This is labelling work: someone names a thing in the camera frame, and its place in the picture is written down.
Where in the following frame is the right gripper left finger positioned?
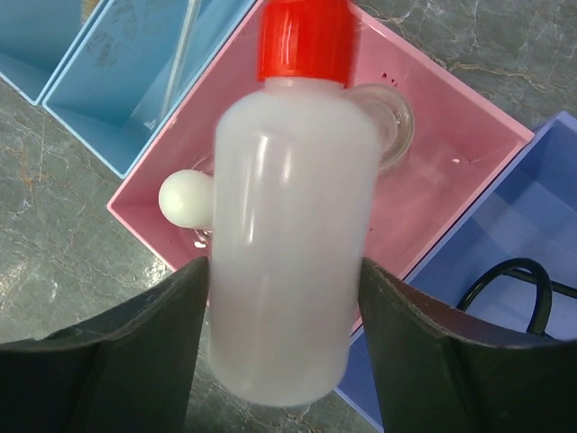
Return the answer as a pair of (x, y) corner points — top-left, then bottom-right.
(1, 257), (209, 432)

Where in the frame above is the brown test tube brush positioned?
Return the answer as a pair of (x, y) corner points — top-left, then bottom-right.
(81, 0), (99, 16)

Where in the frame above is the left light blue bin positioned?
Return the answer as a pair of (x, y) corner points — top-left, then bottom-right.
(1, 0), (106, 106)

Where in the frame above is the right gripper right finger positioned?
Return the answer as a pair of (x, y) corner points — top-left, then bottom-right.
(359, 259), (576, 432)

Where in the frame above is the small glass stopper bottle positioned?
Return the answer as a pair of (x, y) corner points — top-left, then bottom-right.
(345, 84), (415, 173)

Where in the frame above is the glass dropper bottle white bulb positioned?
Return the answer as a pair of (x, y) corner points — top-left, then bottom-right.
(158, 170), (215, 248)

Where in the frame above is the light blue bin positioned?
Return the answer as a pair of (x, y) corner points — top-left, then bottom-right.
(42, 1), (253, 178)
(1, 0), (106, 106)

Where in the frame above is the pink bin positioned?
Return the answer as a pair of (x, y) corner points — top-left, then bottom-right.
(107, 2), (532, 277)

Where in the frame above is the red cap wash bottle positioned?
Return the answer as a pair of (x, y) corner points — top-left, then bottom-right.
(207, 1), (380, 407)

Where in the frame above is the black metal ring stand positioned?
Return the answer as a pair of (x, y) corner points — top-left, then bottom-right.
(457, 258), (576, 340)

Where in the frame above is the large purple bin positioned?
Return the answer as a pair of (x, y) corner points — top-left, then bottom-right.
(337, 112), (576, 432)

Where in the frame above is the right light blue bin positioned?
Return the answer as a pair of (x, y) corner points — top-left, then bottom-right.
(42, 1), (253, 178)

